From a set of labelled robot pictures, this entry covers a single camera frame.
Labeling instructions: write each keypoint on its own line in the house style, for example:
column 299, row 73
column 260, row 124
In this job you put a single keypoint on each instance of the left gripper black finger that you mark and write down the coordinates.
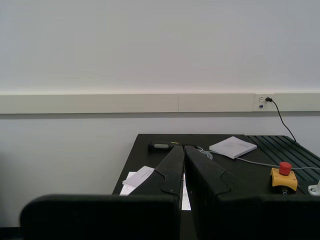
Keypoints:
column 150, row 215
column 225, row 215

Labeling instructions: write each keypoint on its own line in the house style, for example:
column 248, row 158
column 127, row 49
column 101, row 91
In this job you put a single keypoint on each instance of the white robot arm with base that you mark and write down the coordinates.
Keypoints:
column 315, row 188

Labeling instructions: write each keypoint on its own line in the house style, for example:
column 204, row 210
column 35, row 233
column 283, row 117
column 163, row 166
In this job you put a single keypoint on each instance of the white paper sheet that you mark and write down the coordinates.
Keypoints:
column 186, row 200

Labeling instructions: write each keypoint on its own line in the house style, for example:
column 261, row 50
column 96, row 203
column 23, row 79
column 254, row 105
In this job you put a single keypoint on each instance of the small white paper card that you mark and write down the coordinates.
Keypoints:
column 138, row 176

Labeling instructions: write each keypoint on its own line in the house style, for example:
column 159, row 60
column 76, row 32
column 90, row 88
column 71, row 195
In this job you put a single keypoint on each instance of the white flat box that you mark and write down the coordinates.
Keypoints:
column 232, row 147

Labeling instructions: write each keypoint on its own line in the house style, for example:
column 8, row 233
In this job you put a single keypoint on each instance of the yellow red emergency stop button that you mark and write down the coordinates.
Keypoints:
column 283, row 178

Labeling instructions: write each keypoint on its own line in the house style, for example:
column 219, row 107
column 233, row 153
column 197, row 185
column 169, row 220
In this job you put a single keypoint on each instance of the black aluminium extrusion table frame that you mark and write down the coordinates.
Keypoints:
column 287, row 150

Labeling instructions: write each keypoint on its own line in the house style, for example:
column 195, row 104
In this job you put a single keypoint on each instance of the white wall outlet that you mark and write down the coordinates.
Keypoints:
column 260, row 102

